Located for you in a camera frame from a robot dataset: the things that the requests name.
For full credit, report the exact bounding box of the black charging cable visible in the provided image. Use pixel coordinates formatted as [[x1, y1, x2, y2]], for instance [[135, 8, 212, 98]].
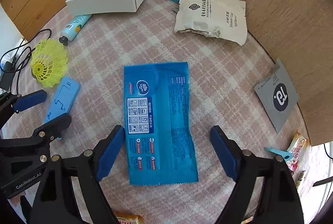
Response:
[[0, 28, 53, 95]]

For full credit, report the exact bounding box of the yellow shuttlecock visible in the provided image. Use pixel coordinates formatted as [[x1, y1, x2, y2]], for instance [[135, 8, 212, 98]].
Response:
[[30, 39, 68, 88]]

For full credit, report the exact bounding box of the teal plastic clothespin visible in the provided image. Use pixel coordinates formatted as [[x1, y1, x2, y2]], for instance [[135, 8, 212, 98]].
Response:
[[265, 147, 293, 161]]

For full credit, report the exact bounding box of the light blue cream tube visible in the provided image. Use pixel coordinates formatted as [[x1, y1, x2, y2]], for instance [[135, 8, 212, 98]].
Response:
[[59, 14, 92, 45]]

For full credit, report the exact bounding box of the cream shower cap packet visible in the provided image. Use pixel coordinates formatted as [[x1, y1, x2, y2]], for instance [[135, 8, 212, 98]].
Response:
[[174, 0, 247, 46]]

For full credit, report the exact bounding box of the red coffee mate sachet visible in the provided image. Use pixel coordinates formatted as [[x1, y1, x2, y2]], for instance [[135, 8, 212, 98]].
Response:
[[286, 130, 310, 175]]

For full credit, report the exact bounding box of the blue phone stand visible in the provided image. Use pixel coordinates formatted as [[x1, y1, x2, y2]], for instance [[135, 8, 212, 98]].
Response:
[[44, 76, 81, 123]]

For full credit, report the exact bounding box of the grey square sachet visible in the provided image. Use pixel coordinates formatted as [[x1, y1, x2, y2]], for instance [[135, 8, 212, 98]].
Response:
[[254, 58, 299, 133]]

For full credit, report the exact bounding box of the patterned lighter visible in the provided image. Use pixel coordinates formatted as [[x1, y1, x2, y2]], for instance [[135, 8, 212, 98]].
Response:
[[295, 171, 307, 188]]

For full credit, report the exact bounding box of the blue wet wipes packet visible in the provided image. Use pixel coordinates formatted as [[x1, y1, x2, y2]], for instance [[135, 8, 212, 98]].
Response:
[[124, 62, 199, 186]]

